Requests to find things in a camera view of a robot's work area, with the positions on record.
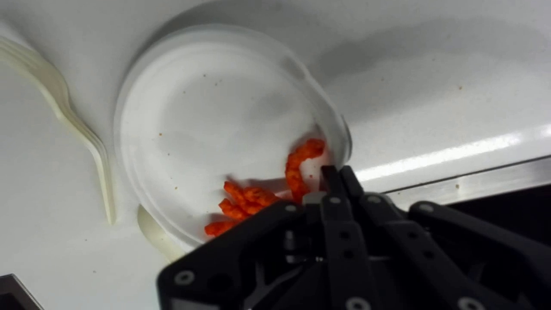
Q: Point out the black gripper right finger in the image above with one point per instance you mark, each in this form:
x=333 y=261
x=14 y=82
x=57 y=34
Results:
x=434 y=257

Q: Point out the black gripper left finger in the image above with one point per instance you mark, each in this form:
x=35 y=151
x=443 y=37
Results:
x=309 y=256

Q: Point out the orange snack pieces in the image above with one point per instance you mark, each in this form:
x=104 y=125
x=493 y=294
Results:
x=243 y=202

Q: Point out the white paper plate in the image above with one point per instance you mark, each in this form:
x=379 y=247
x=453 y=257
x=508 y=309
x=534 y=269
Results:
x=212 y=102

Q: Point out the white plastic fork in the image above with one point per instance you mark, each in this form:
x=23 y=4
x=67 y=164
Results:
x=55 y=92

